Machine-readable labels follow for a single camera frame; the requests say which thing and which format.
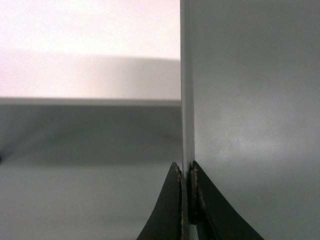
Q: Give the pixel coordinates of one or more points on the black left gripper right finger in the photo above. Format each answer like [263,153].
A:
[211,213]

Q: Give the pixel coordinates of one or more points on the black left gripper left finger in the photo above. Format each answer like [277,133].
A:
[169,218]

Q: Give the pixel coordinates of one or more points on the grey rectangular tray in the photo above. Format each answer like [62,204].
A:
[250,91]

